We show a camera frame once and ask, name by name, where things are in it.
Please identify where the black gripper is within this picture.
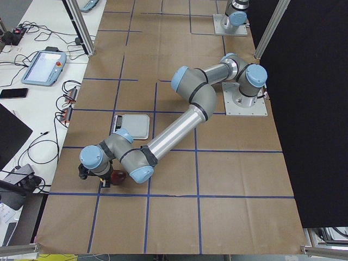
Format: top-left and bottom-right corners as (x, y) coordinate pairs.
(91, 161), (114, 188)

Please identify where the red yellow mango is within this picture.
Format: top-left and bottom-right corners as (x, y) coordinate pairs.
(110, 170), (127, 185)

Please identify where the silver digital kitchen scale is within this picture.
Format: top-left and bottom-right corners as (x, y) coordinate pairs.
(111, 114), (150, 140)

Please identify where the grey usb hub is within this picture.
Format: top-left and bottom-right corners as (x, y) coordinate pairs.
(4, 164), (35, 185)

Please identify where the black laptop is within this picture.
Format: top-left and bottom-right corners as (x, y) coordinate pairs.
(0, 105), (33, 169)

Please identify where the brown paper table cover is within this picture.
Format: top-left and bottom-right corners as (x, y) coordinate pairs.
(36, 1), (306, 254)

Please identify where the black smartphone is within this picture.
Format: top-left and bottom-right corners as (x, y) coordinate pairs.
(0, 88), (28, 99)

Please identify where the blue teach pendant tablet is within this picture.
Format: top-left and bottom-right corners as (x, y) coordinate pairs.
(21, 51), (67, 86)

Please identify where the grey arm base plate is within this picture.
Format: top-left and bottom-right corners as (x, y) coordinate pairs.
(222, 82), (268, 116)
(213, 14), (247, 36)

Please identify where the aluminium frame post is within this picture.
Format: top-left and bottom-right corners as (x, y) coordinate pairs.
(63, 0), (96, 57)

